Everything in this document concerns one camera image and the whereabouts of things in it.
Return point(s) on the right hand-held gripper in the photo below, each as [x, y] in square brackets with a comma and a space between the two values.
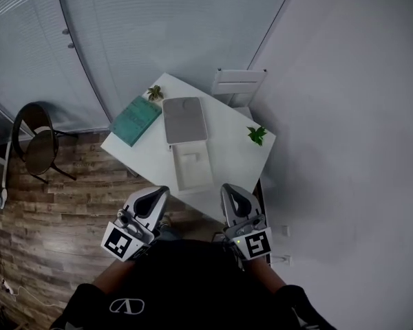
[254, 241]

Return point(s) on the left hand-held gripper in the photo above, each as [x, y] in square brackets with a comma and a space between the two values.
[118, 242]

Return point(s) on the white box with grey lid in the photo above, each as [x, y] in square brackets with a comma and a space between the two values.
[187, 126]

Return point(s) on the person's right forearm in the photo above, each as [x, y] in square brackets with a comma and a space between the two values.
[265, 277]

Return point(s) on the person's left forearm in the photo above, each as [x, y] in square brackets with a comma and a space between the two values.
[115, 275]

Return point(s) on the person's shoe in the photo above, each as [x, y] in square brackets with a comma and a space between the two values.
[165, 225]

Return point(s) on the green leaf plant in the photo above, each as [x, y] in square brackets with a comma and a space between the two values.
[257, 134]

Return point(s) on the teal book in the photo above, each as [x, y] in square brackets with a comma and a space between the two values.
[135, 121]

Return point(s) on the person's black shirt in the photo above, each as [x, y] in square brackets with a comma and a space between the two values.
[192, 287]

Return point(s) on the small potted plant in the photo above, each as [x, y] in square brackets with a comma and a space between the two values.
[155, 93]

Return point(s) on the white folding chair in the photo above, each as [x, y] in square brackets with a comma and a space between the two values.
[237, 84]

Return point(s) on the black round chair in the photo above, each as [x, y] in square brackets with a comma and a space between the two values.
[41, 146]

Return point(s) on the white wall socket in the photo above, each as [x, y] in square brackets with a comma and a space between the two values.
[282, 259]
[285, 231]

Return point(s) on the white metal frame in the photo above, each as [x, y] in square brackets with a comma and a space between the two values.
[5, 174]

